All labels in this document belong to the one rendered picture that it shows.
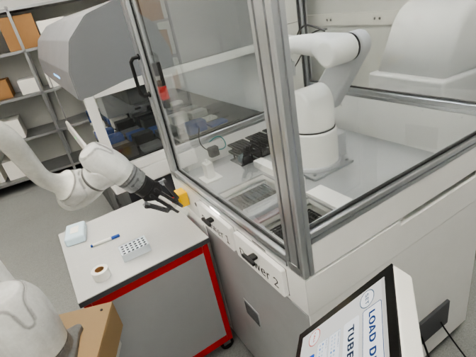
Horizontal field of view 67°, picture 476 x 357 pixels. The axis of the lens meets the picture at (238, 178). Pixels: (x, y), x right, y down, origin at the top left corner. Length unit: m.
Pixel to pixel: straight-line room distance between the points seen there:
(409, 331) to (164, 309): 1.28
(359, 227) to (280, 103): 0.51
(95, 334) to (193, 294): 0.65
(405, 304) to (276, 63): 0.52
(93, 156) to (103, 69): 0.89
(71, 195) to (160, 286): 0.62
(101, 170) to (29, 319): 0.45
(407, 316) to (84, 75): 1.75
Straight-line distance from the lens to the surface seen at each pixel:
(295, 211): 0.95
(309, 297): 1.15
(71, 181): 1.28
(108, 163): 1.21
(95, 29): 2.02
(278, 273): 1.17
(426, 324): 1.85
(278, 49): 0.80
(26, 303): 1.11
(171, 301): 1.76
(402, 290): 0.73
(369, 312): 0.74
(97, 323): 1.30
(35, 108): 5.47
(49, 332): 1.15
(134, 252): 1.67
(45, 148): 5.59
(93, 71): 2.02
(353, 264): 1.23
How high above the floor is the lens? 1.70
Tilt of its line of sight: 27 degrees down
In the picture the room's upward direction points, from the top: 11 degrees counter-clockwise
